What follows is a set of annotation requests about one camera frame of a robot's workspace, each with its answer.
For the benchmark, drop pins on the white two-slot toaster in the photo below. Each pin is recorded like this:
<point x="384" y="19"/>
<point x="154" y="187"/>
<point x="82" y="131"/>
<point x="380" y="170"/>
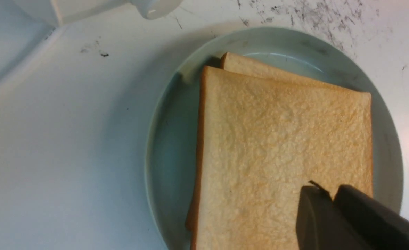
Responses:
<point x="57" y="13"/>

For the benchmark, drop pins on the light green round plate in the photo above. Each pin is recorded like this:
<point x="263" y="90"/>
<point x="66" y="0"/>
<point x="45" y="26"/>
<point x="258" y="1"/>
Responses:
<point x="170" y="160"/>

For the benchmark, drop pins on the toasted bread slice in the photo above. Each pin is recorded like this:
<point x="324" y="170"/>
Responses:
<point x="258" y="142"/>
<point x="250" y="67"/>

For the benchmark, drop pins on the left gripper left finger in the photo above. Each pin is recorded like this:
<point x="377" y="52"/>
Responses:
<point x="320" y="225"/>

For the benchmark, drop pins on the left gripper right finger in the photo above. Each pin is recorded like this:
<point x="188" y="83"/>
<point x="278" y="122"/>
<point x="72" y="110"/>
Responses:
<point x="380" y="227"/>

